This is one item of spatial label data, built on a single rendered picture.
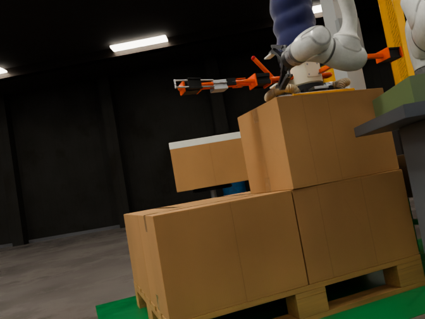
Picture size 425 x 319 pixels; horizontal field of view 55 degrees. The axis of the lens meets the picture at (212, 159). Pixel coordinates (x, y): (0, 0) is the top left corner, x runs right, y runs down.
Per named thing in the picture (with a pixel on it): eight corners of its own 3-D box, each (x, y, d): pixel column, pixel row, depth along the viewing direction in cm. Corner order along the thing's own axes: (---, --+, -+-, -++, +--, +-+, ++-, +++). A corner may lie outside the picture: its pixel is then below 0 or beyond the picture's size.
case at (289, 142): (344, 176, 231) (331, 107, 234) (400, 169, 194) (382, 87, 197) (250, 193, 208) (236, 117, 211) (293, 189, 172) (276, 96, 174)
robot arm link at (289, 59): (292, 62, 157) (284, 68, 163) (312, 61, 160) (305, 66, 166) (288, 40, 158) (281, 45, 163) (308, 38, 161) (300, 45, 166)
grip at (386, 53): (390, 62, 196) (388, 52, 196) (403, 56, 188) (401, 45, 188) (376, 64, 193) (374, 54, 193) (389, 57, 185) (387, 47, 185)
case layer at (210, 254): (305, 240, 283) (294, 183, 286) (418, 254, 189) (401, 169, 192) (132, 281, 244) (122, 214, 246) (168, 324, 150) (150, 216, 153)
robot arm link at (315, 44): (286, 59, 156) (316, 69, 160) (308, 43, 142) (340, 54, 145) (290, 33, 158) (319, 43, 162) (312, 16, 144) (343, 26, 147)
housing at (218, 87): (223, 92, 194) (222, 83, 195) (228, 88, 188) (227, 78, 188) (210, 93, 192) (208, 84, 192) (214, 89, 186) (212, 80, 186)
